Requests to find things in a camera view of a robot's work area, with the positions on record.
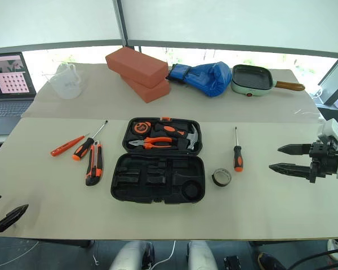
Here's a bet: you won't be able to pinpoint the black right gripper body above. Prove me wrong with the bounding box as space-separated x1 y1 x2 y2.
308 139 338 184

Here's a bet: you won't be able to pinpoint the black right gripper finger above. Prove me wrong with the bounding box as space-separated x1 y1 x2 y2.
269 163 312 181
277 143 311 156

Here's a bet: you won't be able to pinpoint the short black orange screwdriver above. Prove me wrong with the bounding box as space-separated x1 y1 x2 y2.
232 126 244 173

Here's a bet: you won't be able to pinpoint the orange voltage tester screwdriver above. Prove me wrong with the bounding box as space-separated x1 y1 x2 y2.
50 133 90 158

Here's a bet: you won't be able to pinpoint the orange black utility knife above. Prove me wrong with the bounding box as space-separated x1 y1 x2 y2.
85 139 105 187

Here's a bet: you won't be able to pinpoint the long black orange screwdriver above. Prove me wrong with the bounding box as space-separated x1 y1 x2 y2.
72 120 109 161

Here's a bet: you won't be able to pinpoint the black tool case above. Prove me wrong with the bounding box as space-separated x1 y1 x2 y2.
110 116 206 205

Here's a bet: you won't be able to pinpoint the black table foot bar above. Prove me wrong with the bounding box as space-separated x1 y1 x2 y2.
249 240 330 248
39 238 95 249

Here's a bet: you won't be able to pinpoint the black electrical tape roll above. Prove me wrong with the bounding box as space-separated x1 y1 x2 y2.
212 168 233 188

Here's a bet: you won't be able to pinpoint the dark framed monitor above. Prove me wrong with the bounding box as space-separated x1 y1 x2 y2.
317 58 338 107

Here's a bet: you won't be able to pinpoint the green electric frying pan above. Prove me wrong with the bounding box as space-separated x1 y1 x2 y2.
230 64 306 98

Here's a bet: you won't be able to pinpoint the white shoe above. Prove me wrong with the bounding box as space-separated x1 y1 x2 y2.
326 238 338 262

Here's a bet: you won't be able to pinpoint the dark sneaker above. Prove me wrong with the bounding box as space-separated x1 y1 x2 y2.
256 251 280 270

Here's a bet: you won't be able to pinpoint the small black device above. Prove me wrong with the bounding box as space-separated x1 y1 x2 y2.
223 255 242 270

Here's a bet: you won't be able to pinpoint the blue boxing glove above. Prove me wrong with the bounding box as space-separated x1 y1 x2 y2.
165 61 233 98

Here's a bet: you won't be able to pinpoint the grey laptop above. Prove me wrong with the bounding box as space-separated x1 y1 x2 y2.
0 52 38 136

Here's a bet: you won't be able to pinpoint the silver rounded robot leg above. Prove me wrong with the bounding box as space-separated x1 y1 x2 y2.
186 240 218 270
109 240 156 270

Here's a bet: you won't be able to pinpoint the claw hammer orange black grip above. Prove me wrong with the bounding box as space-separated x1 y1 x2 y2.
154 123 202 151

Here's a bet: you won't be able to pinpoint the clear plastic measuring cup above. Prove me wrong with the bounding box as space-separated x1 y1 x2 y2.
42 62 85 100

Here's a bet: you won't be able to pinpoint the red brick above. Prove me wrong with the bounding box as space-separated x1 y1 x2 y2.
105 46 169 89
119 73 172 104

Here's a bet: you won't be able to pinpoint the orange black tape measure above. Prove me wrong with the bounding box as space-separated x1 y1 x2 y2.
132 121 151 136

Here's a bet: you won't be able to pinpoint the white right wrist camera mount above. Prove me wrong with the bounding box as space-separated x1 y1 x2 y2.
317 118 338 180

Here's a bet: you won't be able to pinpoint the thick black loose cable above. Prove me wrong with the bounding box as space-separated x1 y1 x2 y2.
287 246 338 270

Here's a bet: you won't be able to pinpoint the orange handled pliers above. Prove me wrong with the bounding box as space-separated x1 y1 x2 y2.
128 136 174 150

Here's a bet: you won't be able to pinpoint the thin white cable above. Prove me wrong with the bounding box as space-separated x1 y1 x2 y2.
154 240 177 270

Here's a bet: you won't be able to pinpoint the grey window frame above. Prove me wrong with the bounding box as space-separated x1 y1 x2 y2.
0 0 338 61

